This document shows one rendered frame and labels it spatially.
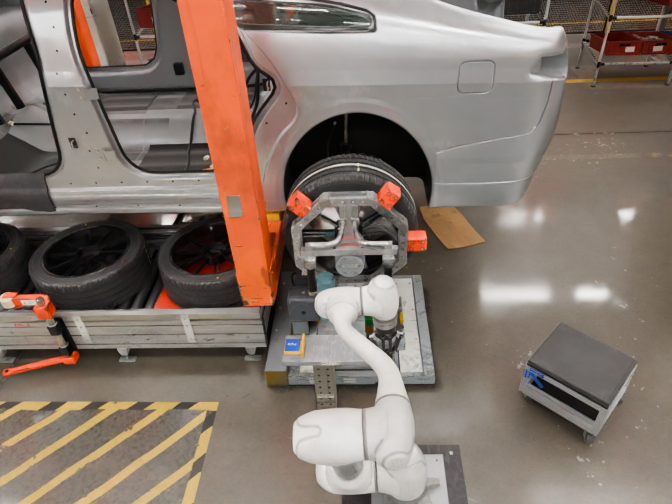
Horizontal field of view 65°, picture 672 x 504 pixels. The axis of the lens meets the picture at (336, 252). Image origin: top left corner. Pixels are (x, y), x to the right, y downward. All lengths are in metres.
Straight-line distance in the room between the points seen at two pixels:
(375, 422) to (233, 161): 1.26
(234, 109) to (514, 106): 1.35
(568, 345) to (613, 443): 0.51
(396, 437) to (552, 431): 1.65
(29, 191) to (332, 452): 2.47
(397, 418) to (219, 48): 1.40
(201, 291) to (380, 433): 1.80
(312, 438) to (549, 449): 1.69
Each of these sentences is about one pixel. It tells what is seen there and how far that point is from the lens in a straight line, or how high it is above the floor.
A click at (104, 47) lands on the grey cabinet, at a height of 0.60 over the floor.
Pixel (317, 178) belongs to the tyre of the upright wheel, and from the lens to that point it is 2.46.
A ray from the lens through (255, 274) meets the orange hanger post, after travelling 2.59.
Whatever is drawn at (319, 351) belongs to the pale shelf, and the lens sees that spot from 2.57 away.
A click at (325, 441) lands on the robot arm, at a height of 1.17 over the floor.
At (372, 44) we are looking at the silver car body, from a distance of 2.57.
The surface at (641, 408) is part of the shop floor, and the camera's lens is 3.23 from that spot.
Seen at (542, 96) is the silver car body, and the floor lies 1.36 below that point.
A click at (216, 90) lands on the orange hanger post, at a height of 1.65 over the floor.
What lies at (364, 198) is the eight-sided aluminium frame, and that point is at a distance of 2.35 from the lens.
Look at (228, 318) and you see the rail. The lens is 2.95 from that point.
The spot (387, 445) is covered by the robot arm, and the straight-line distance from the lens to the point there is 1.41.
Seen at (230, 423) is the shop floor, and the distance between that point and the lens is 2.95.
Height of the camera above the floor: 2.38
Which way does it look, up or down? 38 degrees down
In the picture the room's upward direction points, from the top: 4 degrees counter-clockwise
